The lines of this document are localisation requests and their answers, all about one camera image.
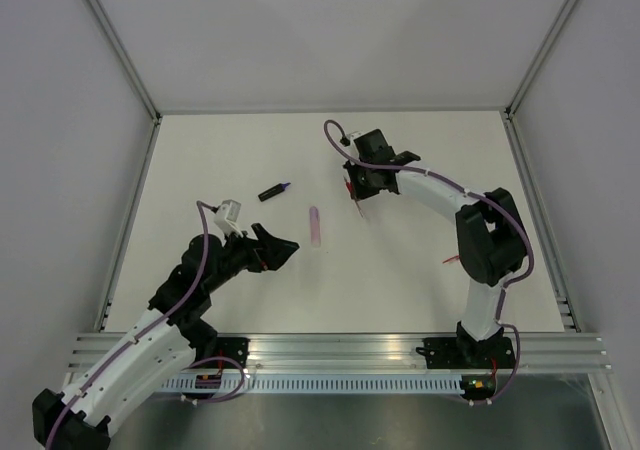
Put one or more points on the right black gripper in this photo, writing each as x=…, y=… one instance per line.
x=360, y=192

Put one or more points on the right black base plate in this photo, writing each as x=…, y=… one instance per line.
x=452, y=353

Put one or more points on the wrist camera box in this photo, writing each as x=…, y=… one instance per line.
x=353, y=137
x=226, y=217

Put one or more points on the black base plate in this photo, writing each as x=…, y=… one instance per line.
x=234, y=348
x=452, y=353

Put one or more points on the aluminium mounting rail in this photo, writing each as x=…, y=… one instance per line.
x=564, y=352

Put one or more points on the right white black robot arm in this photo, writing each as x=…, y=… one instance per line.
x=493, y=246

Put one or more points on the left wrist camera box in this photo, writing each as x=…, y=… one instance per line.
x=226, y=217

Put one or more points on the red gel pen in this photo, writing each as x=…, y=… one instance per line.
x=353, y=194

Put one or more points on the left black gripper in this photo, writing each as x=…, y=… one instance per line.
x=272, y=252

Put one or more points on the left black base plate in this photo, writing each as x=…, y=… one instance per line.
x=234, y=348

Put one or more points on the black purple-tip marker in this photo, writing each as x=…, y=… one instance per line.
x=273, y=191

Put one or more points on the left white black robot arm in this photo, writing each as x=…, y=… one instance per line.
x=169, y=336

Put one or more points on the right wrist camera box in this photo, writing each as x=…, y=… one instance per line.
x=353, y=137

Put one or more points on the white slotted cable duct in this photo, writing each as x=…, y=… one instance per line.
x=348, y=384

